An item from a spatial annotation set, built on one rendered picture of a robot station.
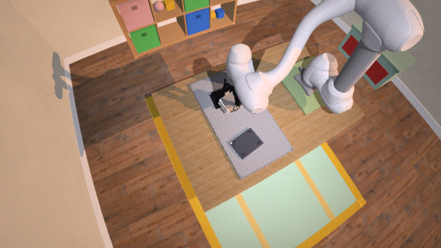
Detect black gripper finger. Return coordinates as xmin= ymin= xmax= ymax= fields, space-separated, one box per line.
xmin=232 ymin=90 xmax=242 ymax=110
xmin=223 ymin=79 xmax=230 ymax=95

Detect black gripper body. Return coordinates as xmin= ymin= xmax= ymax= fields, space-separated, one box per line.
xmin=227 ymin=83 xmax=236 ymax=93

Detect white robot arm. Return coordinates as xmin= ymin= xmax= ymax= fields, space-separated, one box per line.
xmin=226 ymin=0 xmax=424 ymax=114

